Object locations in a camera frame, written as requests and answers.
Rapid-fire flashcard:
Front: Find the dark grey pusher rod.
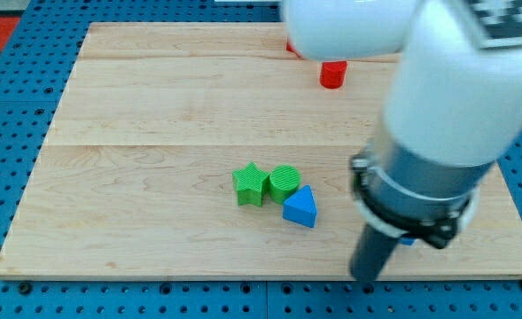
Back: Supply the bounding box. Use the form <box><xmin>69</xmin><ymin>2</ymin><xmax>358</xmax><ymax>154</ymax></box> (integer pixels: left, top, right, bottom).
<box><xmin>350</xmin><ymin>223</ymin><xmax>398</xmax><ymax>282</ymax></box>

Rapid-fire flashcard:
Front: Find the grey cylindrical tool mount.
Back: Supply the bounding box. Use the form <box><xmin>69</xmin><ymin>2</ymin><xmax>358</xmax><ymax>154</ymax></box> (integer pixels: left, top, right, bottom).
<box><xmin>351</xmin><ymin>120</ymin><xmax>492</xmax><ymax>249</ymax></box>

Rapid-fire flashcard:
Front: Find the red block behind arm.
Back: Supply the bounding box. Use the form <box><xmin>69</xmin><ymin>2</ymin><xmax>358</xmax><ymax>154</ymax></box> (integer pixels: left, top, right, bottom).
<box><xmin>285</xmin><ymin>40</ymin><xmax>301</xmax><ymax>58</ymax></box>

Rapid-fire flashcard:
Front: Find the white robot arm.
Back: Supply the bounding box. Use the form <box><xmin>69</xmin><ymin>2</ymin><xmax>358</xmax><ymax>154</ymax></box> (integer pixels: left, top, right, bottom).
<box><xmin>281</xmin><ymin>0</ymin><xmax>522</xmax><ymax>282</ymax></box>

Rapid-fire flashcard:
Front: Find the blue cube block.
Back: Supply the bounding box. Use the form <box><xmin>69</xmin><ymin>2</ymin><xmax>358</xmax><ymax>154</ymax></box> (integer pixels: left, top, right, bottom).
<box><xmin>399</xmin><ymin>237</ymin><xmax>416</xmax><ymax>246</ymax></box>

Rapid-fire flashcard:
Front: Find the green star block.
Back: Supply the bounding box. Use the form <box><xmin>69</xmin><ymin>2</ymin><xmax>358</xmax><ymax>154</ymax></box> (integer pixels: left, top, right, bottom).
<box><xmin>232</xmin><ymin>162</ymin><xmax>269</xmax><ymax>206</ymax></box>

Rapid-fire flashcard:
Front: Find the blue triangle block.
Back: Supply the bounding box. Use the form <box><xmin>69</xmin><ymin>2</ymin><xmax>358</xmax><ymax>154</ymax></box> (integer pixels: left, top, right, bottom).
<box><xmin>282</xmin><ymin>185</ymin><xmax>318</xmax><ymax>228</ymax></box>

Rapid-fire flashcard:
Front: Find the green cylinder block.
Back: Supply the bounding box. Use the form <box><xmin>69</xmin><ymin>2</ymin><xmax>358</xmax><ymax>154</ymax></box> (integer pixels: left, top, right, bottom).
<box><xmin>269</xmin><ymin>165</ymin><xmax>301</xmax><ymax>204</ymax></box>

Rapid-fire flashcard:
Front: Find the red cylinder block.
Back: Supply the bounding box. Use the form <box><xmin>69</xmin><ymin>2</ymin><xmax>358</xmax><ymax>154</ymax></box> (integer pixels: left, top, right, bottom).
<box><xmin>319</xmin><ymin>61</ymin><xmax>348</xmax><ymax>89</ymax></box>

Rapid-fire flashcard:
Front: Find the wooden board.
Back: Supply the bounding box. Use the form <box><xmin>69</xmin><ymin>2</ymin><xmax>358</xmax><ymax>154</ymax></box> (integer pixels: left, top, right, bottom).
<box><xmin>0</xmin><ymin>21</ymin><xmax>522</xmax><ymax>282</ymax></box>

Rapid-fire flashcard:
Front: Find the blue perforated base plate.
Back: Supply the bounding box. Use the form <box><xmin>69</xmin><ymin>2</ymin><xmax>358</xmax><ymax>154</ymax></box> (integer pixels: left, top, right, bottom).
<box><xmin>0</xmin><ymin>0</ymin><xmax>522</xmax><ymax>318</ymax></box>

